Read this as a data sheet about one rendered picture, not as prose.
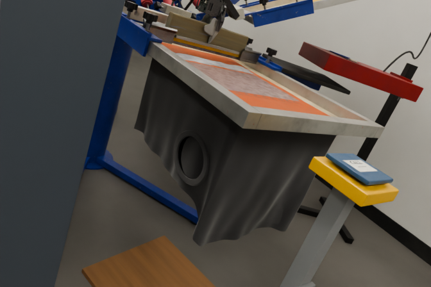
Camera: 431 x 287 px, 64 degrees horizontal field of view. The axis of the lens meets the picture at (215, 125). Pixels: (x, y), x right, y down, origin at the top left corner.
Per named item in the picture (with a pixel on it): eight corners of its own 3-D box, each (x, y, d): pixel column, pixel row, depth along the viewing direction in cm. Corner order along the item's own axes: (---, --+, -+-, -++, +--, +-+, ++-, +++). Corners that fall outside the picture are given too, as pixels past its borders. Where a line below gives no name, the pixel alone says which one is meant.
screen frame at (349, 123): (379, 138, 107) (385, 127, 106) (242, 128, 71) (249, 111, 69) (233, 56, 163) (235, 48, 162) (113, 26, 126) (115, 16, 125)
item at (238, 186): (290, 232, 123) (345, 124, 109) (185, 254, 95) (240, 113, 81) (284, 226, 126) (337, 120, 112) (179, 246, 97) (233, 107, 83)
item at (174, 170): (213, 225, 100) (260, 112, 88) (188, 229, 94) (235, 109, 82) (148, 144, 132) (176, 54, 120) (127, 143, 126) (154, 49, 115)
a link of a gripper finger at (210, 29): (197, 40, 125) (203, 15, 123) (210, 44, 129) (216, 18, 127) (202, 41, 123) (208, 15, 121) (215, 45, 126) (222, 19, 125)
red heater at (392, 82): (374, 84, 244) (383, 68, 240) (414, 104, 202) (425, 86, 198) (297, 56, 232) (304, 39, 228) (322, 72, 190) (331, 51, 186)
